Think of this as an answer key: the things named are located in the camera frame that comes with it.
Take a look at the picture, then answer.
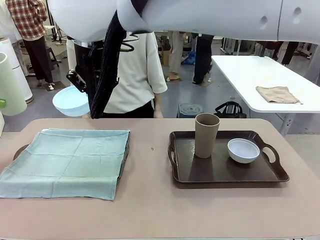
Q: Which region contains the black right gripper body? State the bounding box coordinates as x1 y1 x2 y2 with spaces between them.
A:
74 44 92 84

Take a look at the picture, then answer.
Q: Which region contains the pale green cup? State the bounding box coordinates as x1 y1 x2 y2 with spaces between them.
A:
0 52 28 117

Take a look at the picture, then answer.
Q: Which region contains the light blue bowl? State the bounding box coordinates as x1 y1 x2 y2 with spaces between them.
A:
52 85 90 117

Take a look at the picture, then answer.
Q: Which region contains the green cloth mat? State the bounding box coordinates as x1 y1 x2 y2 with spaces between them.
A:
0 128 131 202

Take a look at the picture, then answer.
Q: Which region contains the brown cup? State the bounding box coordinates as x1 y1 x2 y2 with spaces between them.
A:
194 112 221 159

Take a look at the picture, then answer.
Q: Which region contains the grey white bowl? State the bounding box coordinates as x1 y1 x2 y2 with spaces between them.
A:
227 137 261 164

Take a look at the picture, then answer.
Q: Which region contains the beige cloth mat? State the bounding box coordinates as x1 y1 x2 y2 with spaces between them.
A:
255 85 301 105

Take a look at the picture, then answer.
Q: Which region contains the dark brown serving tray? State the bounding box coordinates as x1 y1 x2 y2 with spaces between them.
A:
13 131 131 181
168 130 290 185

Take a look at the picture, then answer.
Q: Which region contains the black step stool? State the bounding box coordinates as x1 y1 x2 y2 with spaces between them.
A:
44 45 61 70

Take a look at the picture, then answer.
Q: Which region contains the white cylindrical appliance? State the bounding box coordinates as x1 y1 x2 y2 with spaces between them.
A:
0 37 34 104

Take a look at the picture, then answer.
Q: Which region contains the person in pale T-shirt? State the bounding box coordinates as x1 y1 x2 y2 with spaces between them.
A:
101 31 169 119

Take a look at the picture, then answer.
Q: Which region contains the person in red plaid shirt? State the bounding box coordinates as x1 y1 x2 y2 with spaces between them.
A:
4 0 55 90

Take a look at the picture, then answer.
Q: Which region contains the person in khaki trousers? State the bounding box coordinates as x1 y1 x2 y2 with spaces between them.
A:
167 30 186 81

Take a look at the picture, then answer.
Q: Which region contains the blue plastic bag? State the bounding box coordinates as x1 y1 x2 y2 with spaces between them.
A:
185 50 198 66

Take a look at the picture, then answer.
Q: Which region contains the grey plastic stool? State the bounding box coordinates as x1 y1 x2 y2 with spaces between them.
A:
176 102 206 119

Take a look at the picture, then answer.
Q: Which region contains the person in dark trousers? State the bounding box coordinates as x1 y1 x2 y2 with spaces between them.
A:
191 33 215 85

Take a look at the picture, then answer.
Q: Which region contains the black bag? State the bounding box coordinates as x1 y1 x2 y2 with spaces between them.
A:
214 101 248 119

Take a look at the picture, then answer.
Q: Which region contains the white side table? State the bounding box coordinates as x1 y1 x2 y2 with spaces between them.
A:
210 55 320 114

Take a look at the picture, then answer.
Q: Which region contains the person in dark coat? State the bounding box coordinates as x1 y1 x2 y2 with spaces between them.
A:
254 41 286 61

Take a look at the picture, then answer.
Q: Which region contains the person in white shirt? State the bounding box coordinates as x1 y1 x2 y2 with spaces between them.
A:
280 41 300 67

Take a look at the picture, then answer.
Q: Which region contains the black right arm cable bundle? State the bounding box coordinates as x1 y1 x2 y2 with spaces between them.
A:
87 9 126 120

